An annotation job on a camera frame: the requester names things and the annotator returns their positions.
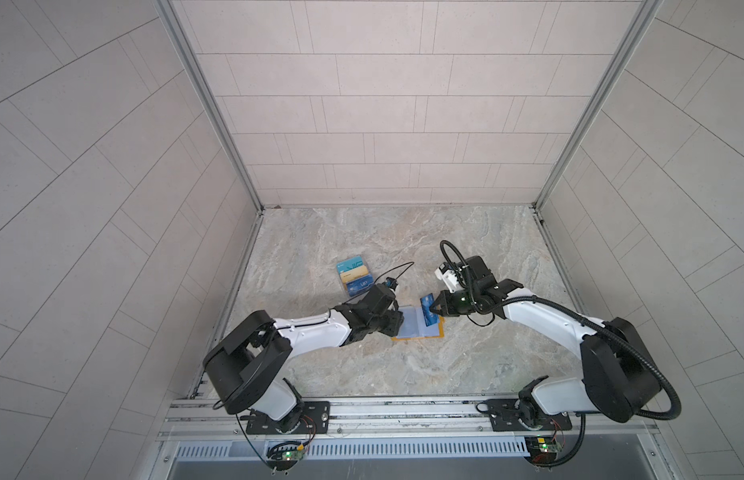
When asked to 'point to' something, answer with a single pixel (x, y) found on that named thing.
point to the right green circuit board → (542, 448)
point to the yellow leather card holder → (414, 326)
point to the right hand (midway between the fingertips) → (429, 310)
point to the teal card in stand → (350, 264)
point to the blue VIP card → (430, 317)
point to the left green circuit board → (291, 455)
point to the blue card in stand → (358, 285)
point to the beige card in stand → (354, 273)
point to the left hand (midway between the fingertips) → (405, 316)
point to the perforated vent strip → (466, 449)
